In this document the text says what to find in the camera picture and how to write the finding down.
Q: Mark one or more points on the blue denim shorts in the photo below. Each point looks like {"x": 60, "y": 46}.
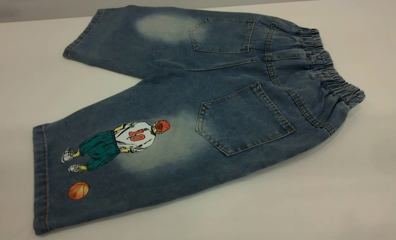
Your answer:
{"x": 218, "y": 83}

